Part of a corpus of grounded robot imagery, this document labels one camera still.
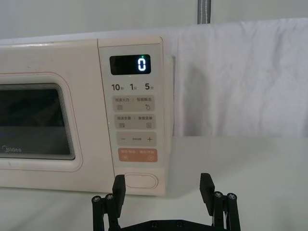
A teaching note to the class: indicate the white table cloth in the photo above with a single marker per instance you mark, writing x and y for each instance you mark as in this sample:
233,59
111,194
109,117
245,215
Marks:
240,168

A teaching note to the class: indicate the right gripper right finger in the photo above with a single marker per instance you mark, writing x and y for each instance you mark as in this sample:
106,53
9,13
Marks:
221,209

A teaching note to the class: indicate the white curtain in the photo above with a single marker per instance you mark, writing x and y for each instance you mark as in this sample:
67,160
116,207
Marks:
240,79

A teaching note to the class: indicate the grey striped post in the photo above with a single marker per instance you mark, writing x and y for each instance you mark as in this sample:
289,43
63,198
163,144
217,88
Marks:
204,12

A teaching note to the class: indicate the cream microwave oven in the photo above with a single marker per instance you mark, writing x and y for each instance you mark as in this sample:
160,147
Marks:
48,60

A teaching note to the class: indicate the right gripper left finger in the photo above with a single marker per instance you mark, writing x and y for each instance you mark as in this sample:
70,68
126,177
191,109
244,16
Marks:
115,204

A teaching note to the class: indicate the oven control panel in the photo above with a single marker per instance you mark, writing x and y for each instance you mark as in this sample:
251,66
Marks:
134,108

